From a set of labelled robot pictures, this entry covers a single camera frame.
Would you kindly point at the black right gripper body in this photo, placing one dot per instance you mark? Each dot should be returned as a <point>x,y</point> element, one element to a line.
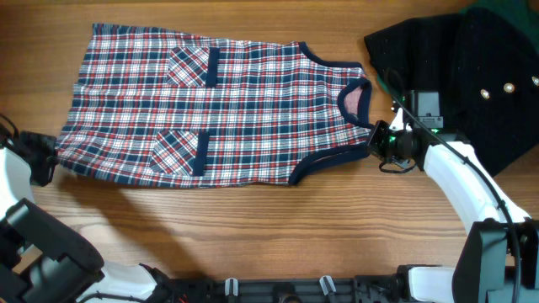
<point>386,142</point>

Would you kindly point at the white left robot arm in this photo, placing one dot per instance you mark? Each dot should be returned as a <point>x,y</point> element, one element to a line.
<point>42,259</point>

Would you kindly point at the plaid sleeveless dress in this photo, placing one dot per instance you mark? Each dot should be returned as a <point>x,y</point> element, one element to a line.
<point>162,108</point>

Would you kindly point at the black knit jacket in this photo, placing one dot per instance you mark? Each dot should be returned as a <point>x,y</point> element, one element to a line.
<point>484,69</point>

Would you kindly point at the green garment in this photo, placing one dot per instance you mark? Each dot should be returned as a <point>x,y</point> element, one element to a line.
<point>511,12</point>

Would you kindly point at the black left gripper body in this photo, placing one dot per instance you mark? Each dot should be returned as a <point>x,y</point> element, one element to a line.
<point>43,158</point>

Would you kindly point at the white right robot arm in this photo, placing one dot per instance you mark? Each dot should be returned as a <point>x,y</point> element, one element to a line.
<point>499,260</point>

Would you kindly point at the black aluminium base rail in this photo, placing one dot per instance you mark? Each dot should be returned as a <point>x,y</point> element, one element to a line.
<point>360,289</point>

